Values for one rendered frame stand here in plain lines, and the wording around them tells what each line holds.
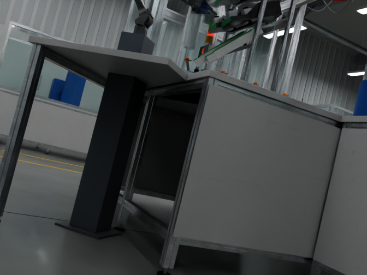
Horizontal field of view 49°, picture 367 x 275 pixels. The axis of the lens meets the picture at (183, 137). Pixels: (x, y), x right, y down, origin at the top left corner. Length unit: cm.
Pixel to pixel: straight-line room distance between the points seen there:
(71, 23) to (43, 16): 66
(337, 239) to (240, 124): 67
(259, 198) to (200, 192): 29
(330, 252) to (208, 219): 59
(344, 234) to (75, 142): 597
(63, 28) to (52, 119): 379
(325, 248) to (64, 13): 938
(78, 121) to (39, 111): 68
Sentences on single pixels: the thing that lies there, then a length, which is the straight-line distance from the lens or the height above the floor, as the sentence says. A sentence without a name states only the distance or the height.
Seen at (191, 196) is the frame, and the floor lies 34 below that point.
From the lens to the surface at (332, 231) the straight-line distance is 196.
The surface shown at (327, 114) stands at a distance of 199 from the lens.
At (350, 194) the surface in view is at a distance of 192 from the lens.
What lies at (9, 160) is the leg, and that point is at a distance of 196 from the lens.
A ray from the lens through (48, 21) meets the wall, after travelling 1050.
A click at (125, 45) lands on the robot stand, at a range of 218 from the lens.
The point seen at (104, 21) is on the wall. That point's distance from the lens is 1080.
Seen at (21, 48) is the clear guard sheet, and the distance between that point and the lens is 730.
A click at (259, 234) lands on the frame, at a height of 24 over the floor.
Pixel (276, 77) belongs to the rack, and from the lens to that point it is 208.
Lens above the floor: 48
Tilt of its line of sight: 3 degrees up
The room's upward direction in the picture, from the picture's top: 14 degrees clockwise
